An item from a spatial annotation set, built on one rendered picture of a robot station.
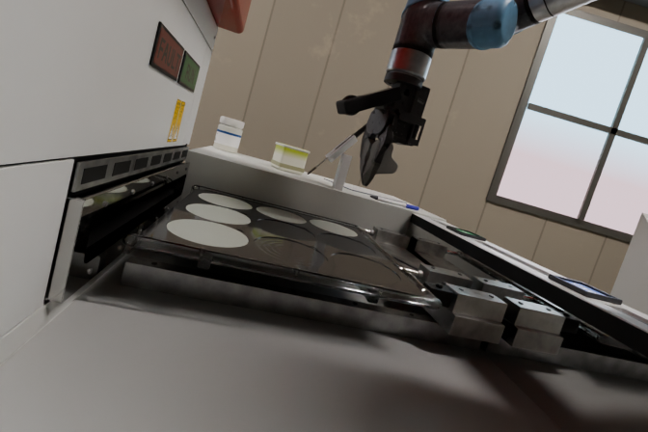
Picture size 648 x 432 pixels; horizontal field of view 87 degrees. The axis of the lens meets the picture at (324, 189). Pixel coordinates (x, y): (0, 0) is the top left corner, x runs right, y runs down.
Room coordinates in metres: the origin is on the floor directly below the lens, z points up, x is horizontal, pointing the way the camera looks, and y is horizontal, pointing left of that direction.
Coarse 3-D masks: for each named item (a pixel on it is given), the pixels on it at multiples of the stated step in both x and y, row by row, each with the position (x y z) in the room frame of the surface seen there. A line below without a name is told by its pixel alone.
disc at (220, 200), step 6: (204, 198) 0.61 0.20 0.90; (210, 198) 0.62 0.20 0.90; (216, 198) 0.64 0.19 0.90; (222, 198) 0.65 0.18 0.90; (228, 198) 0.67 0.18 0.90; (222, 204) 0.60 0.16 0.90; (228, 204) 0.61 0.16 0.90; (234, 204) 0.62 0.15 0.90; (240, 204) 0.64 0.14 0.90; (246, 204) 0.65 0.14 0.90
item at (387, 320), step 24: (144, 264) 0.39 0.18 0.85; (168, 264) 0.41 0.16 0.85; (144, 288) 0.39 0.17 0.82; (168, 288) 0.40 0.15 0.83; (192, 288) 0.40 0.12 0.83; (216, 288) 0.41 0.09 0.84; (240, 288) 0.41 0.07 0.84; (264, 288) 0.42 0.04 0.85; (288, 288) 0.44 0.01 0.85; (288, 312) 0.43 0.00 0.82; (312, 312) 0.44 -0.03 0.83; (336, 312) 0.44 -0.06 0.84; (360, 312) 0.45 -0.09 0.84; (384, 312) 0.46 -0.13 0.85; (408, 312) 0.48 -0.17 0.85; (408, 336) 0.47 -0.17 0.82; (432, 336) 0.47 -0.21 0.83
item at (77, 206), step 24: (168, 168) 0.56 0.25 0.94; (96, 192) 0.31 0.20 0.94; (120, 192) 0.36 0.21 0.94; (144, 192) 0.44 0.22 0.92; (72, 216) 0.28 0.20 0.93; (96, 216) 0.31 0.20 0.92; (144, 216) 0.50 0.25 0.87; (72, 240) 0.28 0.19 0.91; (120, 240) 0.39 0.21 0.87; (72, 264) 0.28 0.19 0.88; (96, 264) 0.34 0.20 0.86; (48, 288) 0.28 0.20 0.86; (72, 288) 0.30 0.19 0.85
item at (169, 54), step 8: (160, 32) 0.39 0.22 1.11; (160, 40) 0.40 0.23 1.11; (168, 40) 0.42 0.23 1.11; (160, 48) 0.40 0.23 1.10; (168, 48) 0.43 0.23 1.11; (176, 48) 0.46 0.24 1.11; (160, 56) 0.41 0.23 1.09; (168, 56) 0.44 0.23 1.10; (176, 56) 0.47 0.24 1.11; (160, 64) 0.42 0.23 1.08; (168, 64) 0.44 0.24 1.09; (176, 64) 0.48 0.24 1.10; (176, 72) 0.49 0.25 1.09
